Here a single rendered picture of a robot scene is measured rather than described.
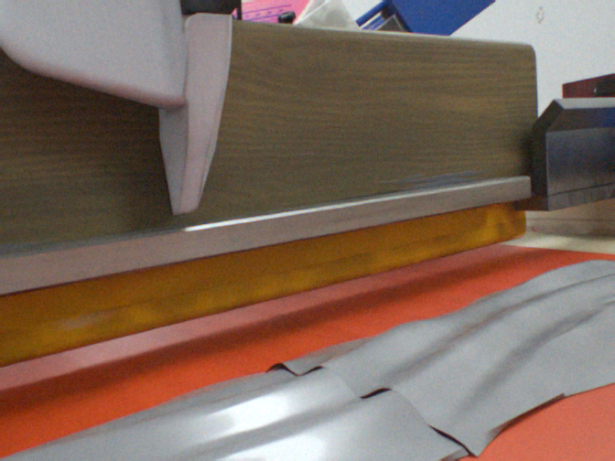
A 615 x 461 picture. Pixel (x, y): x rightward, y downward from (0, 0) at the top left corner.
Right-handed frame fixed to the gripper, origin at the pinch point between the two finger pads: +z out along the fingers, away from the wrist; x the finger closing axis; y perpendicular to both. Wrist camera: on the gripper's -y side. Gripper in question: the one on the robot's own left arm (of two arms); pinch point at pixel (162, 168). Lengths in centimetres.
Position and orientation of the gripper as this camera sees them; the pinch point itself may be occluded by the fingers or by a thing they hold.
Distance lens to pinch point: 21.4
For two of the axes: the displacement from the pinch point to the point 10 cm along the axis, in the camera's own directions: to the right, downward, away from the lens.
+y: -7.8, 1.4, -6.1
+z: 0.8, 9.9, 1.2
